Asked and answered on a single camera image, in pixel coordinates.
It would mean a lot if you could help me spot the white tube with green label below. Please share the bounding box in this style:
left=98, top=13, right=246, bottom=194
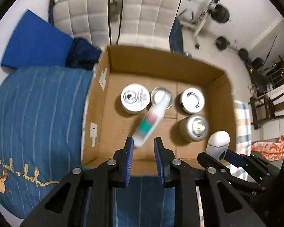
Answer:
left=132, top=93, right=170, bottom=149

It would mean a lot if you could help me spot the plaid checkered blanket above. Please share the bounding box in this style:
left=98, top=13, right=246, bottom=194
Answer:
left=196, top=100, right=253, bottom=227

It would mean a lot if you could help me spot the orange floral cloth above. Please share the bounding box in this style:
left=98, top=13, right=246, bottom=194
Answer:
left=251, top=133, right=284, bottom=161

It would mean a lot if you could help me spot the silver jar with gold emblem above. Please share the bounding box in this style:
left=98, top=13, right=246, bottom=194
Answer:
left=179, top=114, right=209, bottom=142

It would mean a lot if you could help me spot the white round jar printed lid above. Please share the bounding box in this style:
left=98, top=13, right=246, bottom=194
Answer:
left=120, top=83, right=150, bottom=114

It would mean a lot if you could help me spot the open silver tin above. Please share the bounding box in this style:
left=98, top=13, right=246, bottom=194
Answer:
left=150, top=86, right=174, bottom=110

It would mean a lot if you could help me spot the brown cardboard box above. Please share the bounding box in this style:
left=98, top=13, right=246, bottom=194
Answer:
left=81, top=45, right=236, bottom=176

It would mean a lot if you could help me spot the dark wooden chair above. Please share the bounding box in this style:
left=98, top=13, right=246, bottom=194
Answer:
left=249, top=92, right=284, bottom=130

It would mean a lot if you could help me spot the blue striped blanket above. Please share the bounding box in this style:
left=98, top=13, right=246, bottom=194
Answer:
left=0, top=65, right=176, bottom=227

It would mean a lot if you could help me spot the dark blue cloth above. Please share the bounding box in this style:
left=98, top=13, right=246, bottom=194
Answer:
left=66, top=37, right=102, bottom=70

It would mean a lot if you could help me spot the black dumbbell on floor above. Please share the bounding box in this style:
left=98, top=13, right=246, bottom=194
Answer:
left=215, top=36, right=249, bottom=61

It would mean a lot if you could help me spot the right white quilted chair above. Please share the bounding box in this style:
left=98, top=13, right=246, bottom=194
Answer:
left=117, top=0, right=182, bottom=52

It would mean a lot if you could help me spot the white quilted chair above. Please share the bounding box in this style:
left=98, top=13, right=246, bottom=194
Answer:
left=117, top=0, right=182, bottom=52
left=53, top=0, right=111, bottom=48

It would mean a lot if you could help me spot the left white quilted chair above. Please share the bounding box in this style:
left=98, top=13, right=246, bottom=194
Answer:
left=53, top=0, right=111, bottom=48

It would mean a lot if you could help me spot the blue foam mat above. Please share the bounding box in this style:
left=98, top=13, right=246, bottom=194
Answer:
left=1, top=10, right=73, bottom=69

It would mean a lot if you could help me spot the white weight bench rack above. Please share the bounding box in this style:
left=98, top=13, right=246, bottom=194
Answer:
left=177, top=0, right=230, bottom=37

